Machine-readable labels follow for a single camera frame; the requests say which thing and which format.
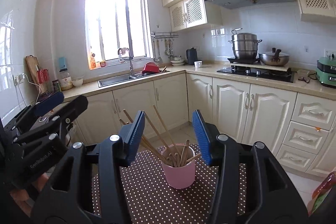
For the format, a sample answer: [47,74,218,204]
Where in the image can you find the clear jar white label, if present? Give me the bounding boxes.
[59,68,73,91]

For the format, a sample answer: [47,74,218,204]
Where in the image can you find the green electric cooker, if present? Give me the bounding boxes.
[316,54,336,88]

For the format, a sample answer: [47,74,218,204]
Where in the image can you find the white small bowl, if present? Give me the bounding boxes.
[72,78,84,87]

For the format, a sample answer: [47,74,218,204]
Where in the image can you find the steel sink basin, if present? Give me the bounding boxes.
[98,74,142,88]

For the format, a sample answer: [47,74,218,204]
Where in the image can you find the chopstick in cup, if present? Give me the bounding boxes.
[153,105,181,157]
[122,109,177,162]
[119,118,168,164]
[186,153,202,164]

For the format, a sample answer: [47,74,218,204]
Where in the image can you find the steel stacked steamer pot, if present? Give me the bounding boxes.
[229,28,262,59]

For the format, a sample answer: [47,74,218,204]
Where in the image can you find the stacked white plates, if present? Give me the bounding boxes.
[170,56,185,66]

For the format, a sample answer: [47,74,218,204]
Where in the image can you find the steel wok with lid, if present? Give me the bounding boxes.
[259,48,290,67]

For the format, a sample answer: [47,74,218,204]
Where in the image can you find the black electric kettle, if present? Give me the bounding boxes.
[186,48,198,65]

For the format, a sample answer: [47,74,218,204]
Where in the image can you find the green rice bag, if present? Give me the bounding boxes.
[307,191,330,215]

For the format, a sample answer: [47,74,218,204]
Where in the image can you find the white mug on counter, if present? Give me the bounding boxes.
[194,61,203,68]

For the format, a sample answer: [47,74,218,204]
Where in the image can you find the wooden cutting board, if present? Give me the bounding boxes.
[25,55,39,85]

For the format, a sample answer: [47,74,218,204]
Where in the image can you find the window with bars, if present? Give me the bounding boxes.
[85,0,152,70]

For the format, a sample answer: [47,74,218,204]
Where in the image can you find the red bowl by sink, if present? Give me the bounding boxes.
[141,62,161,76]

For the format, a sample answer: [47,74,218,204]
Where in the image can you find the orange drink bottle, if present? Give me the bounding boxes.
[312,171,336,199]

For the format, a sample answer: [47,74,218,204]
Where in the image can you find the pink cylindrical cup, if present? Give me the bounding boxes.
[161,143,196,189]

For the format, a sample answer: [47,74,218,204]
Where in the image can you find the brown polka dot tablecloth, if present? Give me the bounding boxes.
[90,143,247,224]

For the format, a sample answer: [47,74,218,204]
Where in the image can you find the steel kitchen faucet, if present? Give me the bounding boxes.
[117,47,135,77]

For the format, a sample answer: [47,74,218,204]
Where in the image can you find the black gas stove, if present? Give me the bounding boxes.
[217,58,294,83]

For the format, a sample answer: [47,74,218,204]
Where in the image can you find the hanging utensil rack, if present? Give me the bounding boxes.
[150,32,179,64]

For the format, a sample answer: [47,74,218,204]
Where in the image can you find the person's left hand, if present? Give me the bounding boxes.
[10,173,49,214]

